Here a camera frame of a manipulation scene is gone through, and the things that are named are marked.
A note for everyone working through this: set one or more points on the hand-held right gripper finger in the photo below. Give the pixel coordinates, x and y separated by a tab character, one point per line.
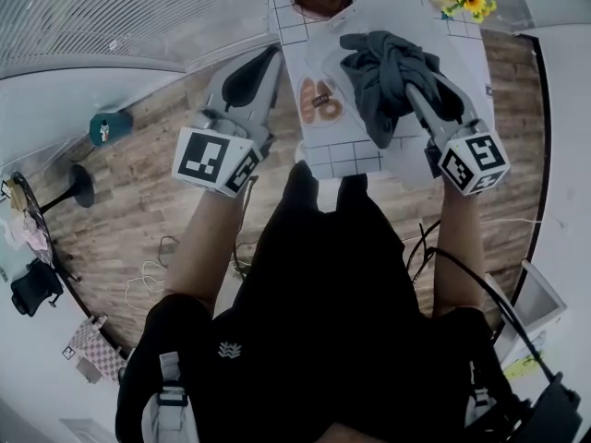
427	113
454	104

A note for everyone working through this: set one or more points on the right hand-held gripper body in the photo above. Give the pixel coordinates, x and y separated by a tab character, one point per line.
475	164

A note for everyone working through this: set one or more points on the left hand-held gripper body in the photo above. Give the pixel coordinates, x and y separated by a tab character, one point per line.
203	155

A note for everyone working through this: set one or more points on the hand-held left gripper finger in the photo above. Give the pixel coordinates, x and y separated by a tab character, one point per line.
268	99
217	88

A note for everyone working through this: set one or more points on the dark grey clothes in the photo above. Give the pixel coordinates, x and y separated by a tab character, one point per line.
378	72

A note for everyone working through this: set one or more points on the person's left forearm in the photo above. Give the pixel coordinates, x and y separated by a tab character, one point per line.
208	247

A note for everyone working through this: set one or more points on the person's right forearm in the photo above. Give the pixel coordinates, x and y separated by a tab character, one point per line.
459	247

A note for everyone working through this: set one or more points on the white grid tablecloth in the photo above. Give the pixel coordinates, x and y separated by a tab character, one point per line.
318	53

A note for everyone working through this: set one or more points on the white slatted screen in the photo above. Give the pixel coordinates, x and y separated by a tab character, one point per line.
115	12

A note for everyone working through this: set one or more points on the white open box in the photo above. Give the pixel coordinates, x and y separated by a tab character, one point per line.
535	302

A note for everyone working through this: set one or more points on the brown box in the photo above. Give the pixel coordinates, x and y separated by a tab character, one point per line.
16	194

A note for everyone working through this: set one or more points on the person's black clothing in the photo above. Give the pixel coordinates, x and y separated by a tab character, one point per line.
323	316

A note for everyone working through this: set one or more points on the black device box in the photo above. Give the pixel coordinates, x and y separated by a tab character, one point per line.
554	413

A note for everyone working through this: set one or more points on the black round pedestal table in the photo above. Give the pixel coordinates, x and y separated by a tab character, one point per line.
80	187

